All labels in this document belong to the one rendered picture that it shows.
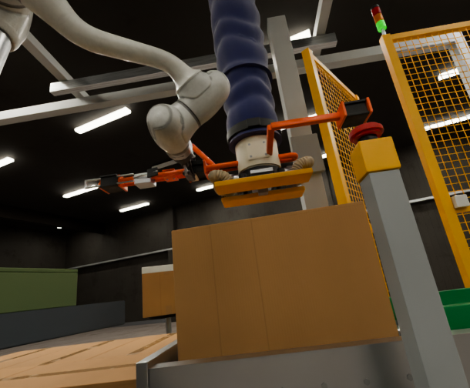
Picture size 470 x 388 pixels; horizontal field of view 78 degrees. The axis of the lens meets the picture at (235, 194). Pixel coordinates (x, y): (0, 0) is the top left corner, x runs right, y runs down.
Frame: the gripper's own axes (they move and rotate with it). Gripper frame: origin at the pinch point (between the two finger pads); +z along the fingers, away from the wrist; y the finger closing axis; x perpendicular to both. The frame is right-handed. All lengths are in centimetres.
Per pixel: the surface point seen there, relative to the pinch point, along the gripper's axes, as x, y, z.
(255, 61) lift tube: 31, -40, -10
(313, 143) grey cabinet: 73, -48, 89
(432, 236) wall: 469, -25, 675
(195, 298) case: 1, 48, -17
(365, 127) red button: 47, 19, -53
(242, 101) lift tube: 23.5, -23.1, -9.2
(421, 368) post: 45, 63, -51
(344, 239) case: 46, 37, -21
